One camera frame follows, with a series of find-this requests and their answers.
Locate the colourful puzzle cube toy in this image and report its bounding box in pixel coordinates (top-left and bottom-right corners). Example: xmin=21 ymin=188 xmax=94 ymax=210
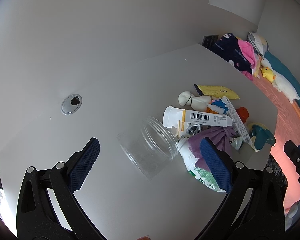
xmin=206 ymin=99 xmax=229 ymax=115

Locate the yellow snack packet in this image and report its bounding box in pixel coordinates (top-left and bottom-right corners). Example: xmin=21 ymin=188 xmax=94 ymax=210
xmin=194 ymin=85 xmax=240 ymax=100

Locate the yellow duck plush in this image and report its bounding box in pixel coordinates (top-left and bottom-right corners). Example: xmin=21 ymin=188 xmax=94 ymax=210
xmin=261 ymin=67 xmax=276 ymax=83

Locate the navy blue patterned blanket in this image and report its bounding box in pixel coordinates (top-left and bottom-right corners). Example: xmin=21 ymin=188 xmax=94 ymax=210
xmin=210 ymin=33 xmax=253 ymax=74

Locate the teal pillow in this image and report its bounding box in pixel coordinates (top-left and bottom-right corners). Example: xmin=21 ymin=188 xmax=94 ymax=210
xmin=264 ymin=51 xmax=300 ymax=107

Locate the white foam sponge piece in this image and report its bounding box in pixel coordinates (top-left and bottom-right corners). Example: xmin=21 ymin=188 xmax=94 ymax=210
xmin=178 ymin=91 xmax=212 ymax=112

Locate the purple cloth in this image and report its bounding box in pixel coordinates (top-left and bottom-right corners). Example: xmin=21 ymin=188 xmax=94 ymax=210
xmin=187 ymin=126 xmax=237 ymax=171

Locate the black wall socket panel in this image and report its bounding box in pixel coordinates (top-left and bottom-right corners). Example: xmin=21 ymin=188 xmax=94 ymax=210
xmin=202 ymin=35 xmax=218 ymax=49

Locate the pink bed sheet mattress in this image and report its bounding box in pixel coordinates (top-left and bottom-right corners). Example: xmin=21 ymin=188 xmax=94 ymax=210
xmin=253 ymin=77 xmax=300 ymax=213

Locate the white medicine carton box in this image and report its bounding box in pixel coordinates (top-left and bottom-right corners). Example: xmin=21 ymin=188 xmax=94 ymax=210
xmin=163 ymin=106 xmax=233 ymax=128

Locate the pink fleece garment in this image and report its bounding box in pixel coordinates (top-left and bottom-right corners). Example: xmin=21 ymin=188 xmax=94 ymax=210
xmin=238 ymin=40 xmax=257 ymax=69

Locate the checkered patchwork pillow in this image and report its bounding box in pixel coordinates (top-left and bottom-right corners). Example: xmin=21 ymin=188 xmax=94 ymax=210
xmin=247 ymin=32 xmax=269 ymax=57

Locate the white milk bottle green label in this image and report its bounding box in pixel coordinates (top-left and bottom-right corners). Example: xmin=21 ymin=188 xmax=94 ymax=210
xmin=177 ymin=137 xmax=225 ymax=192

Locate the silver snack bag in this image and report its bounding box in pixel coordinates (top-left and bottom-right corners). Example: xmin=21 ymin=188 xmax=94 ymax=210
xmin=229 ymin=136 xmax=243 ymax=151

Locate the black trash bag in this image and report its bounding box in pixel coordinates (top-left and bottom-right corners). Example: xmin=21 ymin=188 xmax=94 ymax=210
xmin=267 ymin=154 xmax=288 ymax=202

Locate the metal desk cable grommet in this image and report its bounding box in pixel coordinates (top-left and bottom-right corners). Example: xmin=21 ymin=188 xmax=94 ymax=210
xmin=61 ymin=94 xmax=83 ymax=115

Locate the orange plastic cap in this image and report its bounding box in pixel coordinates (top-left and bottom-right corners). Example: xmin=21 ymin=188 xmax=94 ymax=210
xmin=236 ymin=107 xmax=249 ymax=124

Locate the teal yellow plastic toy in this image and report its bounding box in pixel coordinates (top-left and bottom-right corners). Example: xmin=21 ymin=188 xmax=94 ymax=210
xmin=247 ymin=122 xmax=276 ymax=152

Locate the clear plastic jar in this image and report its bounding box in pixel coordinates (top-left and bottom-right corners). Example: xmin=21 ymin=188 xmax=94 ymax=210
xmin=117 ymin=116 xmax=179 ymax=179

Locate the long white barcode box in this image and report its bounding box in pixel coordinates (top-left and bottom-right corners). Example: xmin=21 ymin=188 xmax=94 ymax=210
xmin=221 ymin=96 xmax=253 ymax=146

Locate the white goose plush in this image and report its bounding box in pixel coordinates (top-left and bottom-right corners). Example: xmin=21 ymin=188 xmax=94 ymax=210
xmin=261 ymin=57 xmax=300 ymax=119

